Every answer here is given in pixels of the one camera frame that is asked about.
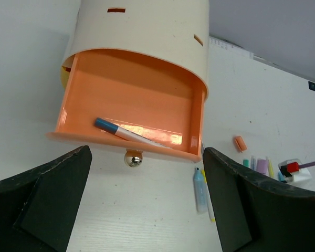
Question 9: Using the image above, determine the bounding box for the gold drawer knob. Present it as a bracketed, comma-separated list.
[124, 150, 143, 167]

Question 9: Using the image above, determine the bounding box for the orange pen cap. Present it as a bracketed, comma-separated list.
[234, 135, 247, 152]

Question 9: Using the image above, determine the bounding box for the beige cylindrical drawer organizer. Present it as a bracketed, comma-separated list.
[61, 1, 209, 86]

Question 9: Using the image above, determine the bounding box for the orange top drawer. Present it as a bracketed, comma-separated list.
[48, 49, 207, 162]

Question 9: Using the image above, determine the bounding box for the blue highlighter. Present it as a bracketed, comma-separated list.
[193, 168, 207, 214]

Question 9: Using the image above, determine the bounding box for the blue capped white marker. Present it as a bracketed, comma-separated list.
[94, 118, 171, 149]

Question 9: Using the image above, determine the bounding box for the grey pen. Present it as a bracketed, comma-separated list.
[250, 155, 257, 171]

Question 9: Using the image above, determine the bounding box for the teal capped pen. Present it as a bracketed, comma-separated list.
[243, 159, 250, 168]

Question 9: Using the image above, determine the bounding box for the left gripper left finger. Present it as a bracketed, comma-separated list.
[0, 145, 92, 251]

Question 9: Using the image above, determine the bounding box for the yellow highlighter pen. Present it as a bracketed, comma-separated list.
[266, 156, 275, 179]

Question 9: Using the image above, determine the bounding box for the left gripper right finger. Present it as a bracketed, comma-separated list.
[203, 148, 315, 251]

